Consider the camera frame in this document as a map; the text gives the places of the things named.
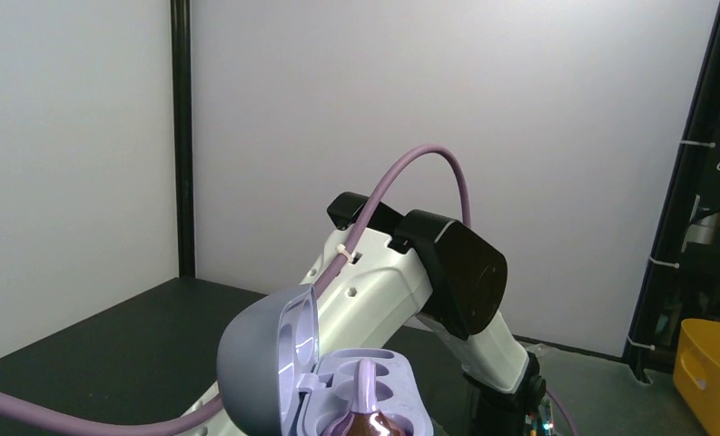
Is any lavender earbud charging case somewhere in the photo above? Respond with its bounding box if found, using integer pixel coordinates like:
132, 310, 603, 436
216, 284, 434, 435

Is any purple earbud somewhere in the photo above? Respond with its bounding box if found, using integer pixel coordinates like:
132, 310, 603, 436
322, 359, 406, 436

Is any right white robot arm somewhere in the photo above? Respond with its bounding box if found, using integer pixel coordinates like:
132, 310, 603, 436
194, 193, 554, 435

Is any yellow plastic bin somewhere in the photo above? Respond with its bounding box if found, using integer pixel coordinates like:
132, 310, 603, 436
673, 319, 720, 435

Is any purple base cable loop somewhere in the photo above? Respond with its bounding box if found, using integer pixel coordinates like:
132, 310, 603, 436
546, 388, 580, 436

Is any rear black enclosure post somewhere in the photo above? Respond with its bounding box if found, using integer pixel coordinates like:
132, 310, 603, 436
170, 0, 196, 277

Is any black enclosure corner post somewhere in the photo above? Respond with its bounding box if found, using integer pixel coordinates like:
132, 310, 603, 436
623, 5, 720, 383

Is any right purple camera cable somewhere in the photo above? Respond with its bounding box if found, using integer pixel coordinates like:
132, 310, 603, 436
0, 144, 473, 436

